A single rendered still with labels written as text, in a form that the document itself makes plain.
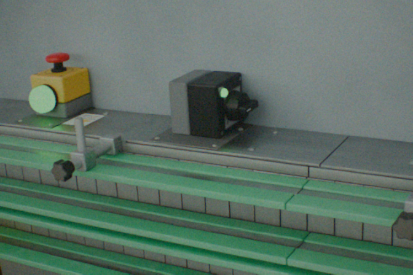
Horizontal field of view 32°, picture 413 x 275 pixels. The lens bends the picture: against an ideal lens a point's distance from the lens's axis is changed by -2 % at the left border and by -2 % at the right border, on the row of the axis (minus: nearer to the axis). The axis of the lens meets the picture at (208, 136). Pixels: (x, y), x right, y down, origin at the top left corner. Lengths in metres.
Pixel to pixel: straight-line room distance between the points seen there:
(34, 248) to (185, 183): 0.36
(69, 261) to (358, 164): 0.47
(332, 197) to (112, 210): 0.34
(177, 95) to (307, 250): 0.30
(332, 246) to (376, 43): 0.28
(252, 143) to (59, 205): 0.30
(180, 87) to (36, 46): 0.35
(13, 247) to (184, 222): 0.33
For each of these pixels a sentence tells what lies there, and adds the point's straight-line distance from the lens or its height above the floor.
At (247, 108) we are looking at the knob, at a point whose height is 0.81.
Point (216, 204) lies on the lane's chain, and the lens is 1.02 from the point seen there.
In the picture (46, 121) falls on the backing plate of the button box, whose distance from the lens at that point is 1.20.
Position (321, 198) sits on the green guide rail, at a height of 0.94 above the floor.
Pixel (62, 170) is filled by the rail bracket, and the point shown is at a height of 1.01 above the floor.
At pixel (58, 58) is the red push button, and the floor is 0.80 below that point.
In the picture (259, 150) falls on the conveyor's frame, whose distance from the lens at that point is 0.99.
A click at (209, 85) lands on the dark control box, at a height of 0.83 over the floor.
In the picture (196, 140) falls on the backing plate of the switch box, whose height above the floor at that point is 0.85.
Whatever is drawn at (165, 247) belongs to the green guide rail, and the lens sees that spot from 0.99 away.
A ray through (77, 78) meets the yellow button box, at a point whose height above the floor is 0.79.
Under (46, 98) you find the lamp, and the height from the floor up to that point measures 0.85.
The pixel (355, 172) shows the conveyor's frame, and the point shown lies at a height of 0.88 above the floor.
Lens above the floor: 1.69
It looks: 55 degrees down
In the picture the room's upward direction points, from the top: 123 degrees counter-clockwise
